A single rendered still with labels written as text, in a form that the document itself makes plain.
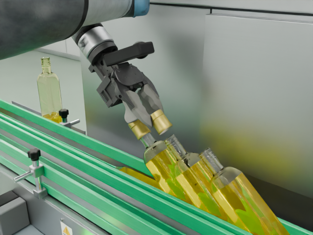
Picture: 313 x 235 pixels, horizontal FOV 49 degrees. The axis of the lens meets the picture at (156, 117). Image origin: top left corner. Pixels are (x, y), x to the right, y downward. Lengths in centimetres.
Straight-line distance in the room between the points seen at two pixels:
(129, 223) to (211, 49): 40
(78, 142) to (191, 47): 45
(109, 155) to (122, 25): 35
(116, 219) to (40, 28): 49
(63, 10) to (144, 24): 55
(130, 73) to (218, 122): 23
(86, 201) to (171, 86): 35
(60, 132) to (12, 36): 79
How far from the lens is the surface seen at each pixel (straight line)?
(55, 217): 91
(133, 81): 75
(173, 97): 89
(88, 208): 81
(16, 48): 36
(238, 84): 75
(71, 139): 107
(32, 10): 34
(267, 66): 71
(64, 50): 636
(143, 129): 77
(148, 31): 90
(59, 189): 88
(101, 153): 98
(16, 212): 102
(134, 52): 71
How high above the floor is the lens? 140
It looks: 23 degrees down
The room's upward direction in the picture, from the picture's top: straight up
